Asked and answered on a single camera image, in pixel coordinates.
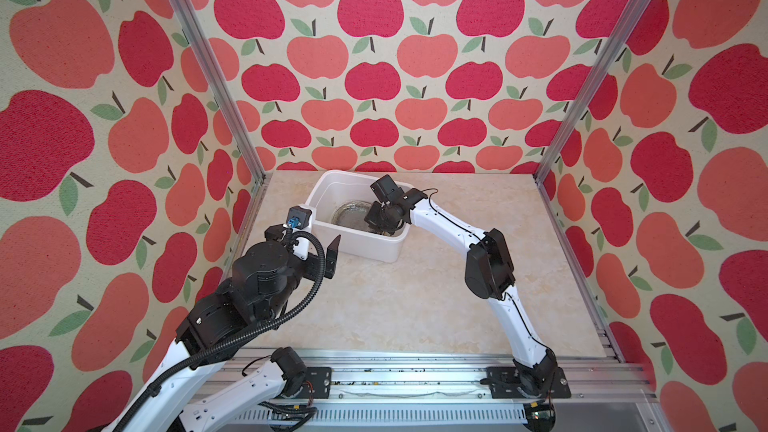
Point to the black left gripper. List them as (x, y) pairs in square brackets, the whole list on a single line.
[(332, 258)]

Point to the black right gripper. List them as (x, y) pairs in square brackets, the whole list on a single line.
[(385, 227)]

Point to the beige speckled plate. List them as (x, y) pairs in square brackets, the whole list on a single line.
[(352, 215)]

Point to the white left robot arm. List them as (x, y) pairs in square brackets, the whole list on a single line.
[(212, 334)]

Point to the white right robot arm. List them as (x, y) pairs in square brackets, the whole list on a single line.
[(489, 273)]

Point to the white plastic bin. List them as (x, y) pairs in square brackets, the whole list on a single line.
[(335, 188)]

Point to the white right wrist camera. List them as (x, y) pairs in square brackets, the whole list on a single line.
[(386, 189)]

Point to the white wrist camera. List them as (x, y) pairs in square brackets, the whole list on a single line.
[(386, 189), (299, 218)]

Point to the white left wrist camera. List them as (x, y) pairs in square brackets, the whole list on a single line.
[(299, 218)]

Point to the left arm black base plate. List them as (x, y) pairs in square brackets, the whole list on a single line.
[(317, 384)]

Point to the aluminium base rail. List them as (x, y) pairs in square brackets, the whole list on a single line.
[(390, 391)]

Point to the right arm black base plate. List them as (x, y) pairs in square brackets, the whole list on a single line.
[(509, 383)]

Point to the left aluminium frame post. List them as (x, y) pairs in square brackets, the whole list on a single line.
[(214, 76)]

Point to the aluminium frame post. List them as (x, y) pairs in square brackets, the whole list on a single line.
[(614, 45), (214, 76)]

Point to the right aluminium frame post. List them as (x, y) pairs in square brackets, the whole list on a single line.
[(614, 45)]

